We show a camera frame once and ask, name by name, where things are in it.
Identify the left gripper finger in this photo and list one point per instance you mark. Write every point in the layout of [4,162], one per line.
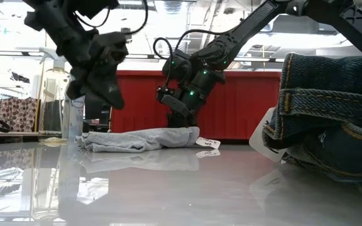
[78,86]
[105,88]

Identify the white handwritten pants tag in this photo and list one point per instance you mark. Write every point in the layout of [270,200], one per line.
[207,142]

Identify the grey sweat pants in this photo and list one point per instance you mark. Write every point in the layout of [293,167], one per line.
[137,139]

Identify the white paper jeans tag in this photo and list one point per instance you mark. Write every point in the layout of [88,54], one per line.
[259,141]

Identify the dark blue denim jeans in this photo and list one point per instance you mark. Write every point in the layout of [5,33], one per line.
[325,106]

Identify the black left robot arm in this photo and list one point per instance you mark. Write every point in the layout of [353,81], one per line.
[61,25]

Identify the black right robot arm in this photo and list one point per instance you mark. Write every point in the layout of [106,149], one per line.
[250,22]

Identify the red plastic laundry bin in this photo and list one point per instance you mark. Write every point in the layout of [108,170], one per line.
[247,106]

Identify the clear spray bottle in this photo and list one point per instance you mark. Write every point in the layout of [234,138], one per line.
[53,94]

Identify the blue air freshener bottle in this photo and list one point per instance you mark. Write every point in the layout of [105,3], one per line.
[74,116]

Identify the brown patterned fabric bag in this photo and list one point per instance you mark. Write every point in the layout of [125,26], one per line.
[17,113]

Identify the long LED light bar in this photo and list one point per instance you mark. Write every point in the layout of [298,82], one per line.
[262,59]

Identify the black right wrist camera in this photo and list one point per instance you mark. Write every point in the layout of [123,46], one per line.
[173,103]

